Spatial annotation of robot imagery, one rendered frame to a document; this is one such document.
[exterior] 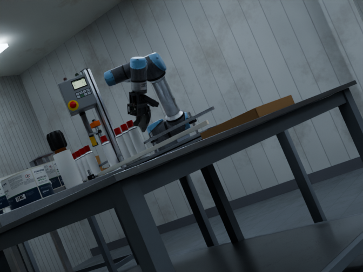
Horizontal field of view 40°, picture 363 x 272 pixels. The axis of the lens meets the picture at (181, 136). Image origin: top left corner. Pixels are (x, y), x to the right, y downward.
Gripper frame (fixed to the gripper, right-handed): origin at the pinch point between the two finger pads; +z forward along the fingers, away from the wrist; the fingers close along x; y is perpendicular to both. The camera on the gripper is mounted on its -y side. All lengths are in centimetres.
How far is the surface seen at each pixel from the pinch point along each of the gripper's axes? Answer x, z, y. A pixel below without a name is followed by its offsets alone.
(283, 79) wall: -108, 41, -320
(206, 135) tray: 49, -10, 13
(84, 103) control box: -54, -3, -6
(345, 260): 105, 33, -3
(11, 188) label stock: -20, 16, 63
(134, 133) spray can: -5.5, 2.9, 1.7
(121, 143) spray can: -14.8, 9.9, 2.1
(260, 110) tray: 73, -24, 10
